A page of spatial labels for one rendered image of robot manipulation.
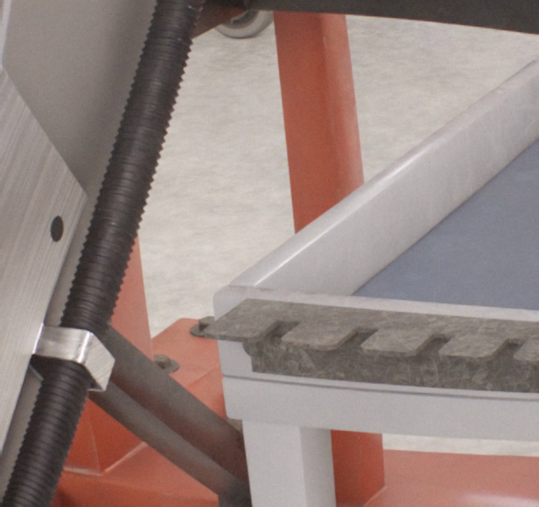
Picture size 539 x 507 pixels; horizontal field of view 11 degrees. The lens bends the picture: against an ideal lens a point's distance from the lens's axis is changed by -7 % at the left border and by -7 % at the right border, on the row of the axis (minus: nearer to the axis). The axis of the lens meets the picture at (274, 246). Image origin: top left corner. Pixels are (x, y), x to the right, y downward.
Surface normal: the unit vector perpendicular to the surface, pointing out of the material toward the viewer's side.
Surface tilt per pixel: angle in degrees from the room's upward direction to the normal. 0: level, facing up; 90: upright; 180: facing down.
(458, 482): 0
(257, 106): 0
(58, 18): 90
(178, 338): 0
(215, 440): 90
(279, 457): 90
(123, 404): 137
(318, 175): 90
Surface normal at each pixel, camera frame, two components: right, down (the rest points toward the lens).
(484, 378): -0.46, 0.33
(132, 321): 0.88, 0.07
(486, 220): -0.09, -0.94
